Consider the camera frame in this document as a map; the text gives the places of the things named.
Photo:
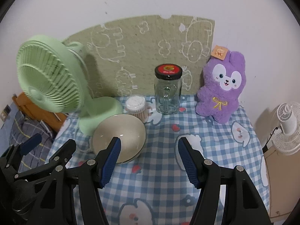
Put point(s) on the beige door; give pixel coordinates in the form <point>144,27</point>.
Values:
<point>283,178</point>

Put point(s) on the cotton swab container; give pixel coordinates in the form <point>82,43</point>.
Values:
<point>136,105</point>

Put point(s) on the green desk fan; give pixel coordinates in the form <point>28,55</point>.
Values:
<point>53,75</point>

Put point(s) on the white standing fan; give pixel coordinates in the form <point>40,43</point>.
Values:
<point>285,136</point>

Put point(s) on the wooden bed headboard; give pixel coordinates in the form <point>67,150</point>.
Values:
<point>27,107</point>

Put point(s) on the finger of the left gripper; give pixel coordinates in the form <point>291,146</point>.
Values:
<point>63,155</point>
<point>20,150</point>

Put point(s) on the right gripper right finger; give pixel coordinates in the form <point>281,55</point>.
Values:
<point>243,204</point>

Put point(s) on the glass jar black lid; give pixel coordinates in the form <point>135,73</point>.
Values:
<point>167,88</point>

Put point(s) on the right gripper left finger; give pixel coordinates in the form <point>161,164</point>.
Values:
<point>55,203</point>

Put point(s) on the back floral ceramic bowl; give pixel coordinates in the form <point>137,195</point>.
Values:
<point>128,128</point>

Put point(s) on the blue checkered tablecloth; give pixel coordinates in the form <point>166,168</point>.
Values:
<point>154,188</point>

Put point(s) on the grey plaid pillow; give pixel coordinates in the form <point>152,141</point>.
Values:
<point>22,129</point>

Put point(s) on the wall power outlet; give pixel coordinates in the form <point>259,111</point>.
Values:
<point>5,113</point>

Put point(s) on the green patterned wall mat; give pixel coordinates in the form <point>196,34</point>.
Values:
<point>122,54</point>

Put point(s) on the purple plush bunny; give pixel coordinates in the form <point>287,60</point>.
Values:
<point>224,81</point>

